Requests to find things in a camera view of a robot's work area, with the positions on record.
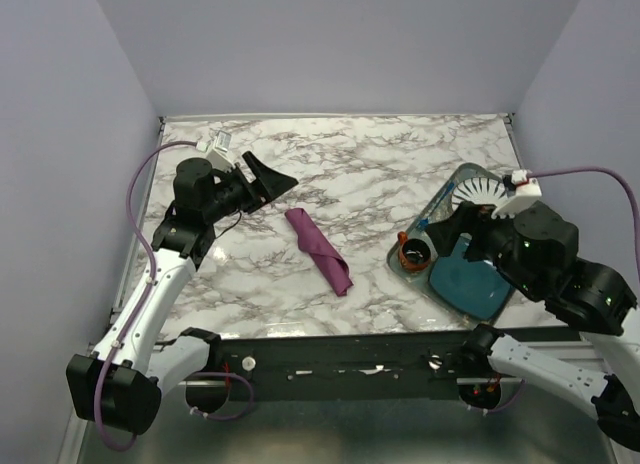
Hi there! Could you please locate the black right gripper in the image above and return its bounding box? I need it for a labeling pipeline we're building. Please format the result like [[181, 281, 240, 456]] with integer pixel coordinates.
[[422, 196, 540, 293]]

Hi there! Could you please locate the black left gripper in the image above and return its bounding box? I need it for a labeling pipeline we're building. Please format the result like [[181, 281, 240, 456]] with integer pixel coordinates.
[[204, 150, 298, 224]]

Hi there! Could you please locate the purple cloth napkin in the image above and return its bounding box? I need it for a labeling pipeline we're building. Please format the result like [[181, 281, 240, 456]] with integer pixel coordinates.
[[285, 208, 353, 297]]

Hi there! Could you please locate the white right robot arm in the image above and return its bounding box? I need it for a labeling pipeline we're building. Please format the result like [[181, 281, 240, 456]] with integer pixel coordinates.
[[426, 202, 639, 451]]

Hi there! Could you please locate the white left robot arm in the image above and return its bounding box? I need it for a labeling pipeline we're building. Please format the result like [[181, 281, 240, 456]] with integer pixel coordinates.
[[66, 152, 298, 436]]

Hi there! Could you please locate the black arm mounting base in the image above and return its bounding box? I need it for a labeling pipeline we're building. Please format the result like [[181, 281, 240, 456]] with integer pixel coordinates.
[[202, 331, 497, 402]]

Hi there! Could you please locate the green floral serving tray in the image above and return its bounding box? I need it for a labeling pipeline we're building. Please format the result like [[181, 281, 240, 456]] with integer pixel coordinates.
[[387, 164, 514, 327]]

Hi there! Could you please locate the blue plastic fork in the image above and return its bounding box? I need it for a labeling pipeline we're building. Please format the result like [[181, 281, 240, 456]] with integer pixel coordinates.
[[416, 182, 455, 231]]

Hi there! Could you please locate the orange patterned mug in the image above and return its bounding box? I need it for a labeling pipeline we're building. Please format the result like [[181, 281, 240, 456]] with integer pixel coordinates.
[[397, 231, 432, 273]]

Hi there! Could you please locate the white blue striped plate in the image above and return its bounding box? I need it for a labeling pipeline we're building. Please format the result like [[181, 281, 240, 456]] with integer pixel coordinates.
[[451, 177, 508, 211]]

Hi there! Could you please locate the teal square plate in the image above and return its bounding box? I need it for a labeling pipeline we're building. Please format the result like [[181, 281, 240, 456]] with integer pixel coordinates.
[[429, 237, 514, 321]]

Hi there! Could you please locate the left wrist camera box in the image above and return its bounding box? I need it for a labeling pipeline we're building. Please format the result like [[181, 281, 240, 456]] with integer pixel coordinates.
[[206, 130, 234, 172]]

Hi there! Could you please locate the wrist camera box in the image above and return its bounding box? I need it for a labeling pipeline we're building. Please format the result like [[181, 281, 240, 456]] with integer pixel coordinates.
[[491, 169, 542, 219], [206, 130, 234, 172]]

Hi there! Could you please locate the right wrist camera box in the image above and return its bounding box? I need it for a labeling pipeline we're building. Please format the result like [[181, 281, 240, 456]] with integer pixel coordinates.
[[491, 169, 542, 219]]

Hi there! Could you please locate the aluminium frame rail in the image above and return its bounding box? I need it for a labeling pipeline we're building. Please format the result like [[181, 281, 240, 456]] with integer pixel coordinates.
[[79, 341, 609, 385]]

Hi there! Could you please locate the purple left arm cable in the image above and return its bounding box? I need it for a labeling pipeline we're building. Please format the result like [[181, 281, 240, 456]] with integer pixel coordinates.
[[92, 140, 254, 453]]

